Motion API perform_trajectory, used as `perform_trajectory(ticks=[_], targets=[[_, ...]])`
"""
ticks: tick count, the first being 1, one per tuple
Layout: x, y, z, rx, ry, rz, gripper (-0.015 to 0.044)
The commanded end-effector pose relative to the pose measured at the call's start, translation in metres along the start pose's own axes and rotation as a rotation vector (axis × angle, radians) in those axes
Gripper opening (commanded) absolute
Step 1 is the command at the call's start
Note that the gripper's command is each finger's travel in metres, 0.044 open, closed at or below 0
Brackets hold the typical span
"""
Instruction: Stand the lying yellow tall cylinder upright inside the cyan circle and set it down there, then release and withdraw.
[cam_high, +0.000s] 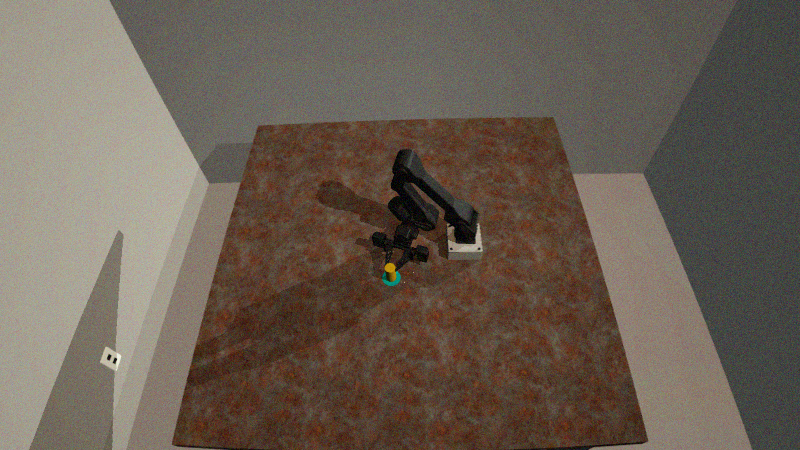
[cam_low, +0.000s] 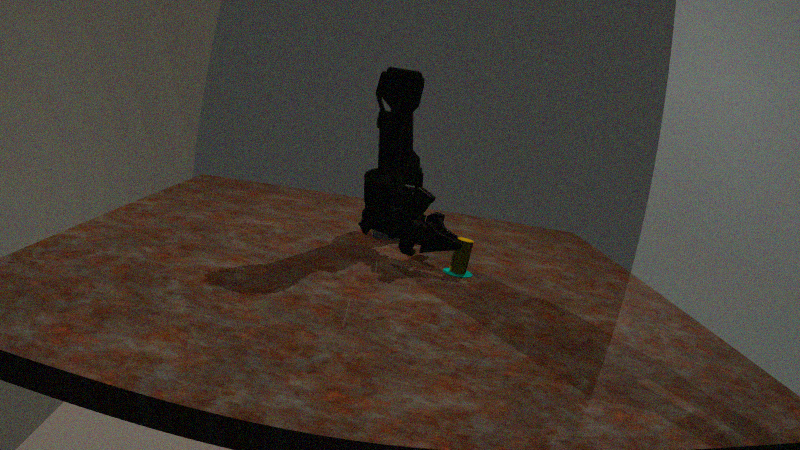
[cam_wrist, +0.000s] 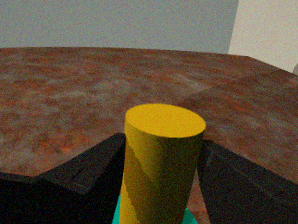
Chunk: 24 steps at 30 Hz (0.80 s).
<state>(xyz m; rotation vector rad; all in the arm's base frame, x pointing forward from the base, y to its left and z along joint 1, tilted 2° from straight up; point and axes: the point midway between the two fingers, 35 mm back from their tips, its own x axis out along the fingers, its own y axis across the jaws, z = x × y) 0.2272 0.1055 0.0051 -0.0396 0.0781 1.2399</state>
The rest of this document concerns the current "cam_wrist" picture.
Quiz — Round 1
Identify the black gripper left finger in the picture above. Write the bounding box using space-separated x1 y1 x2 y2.
0 132 126 224

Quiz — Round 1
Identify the yellow tall cylinder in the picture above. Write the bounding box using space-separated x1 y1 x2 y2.
118 103 206 224

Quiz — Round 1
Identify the cyan circle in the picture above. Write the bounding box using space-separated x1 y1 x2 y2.
113 196 198 224

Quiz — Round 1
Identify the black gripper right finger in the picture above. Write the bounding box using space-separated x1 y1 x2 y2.
197 139 298 224

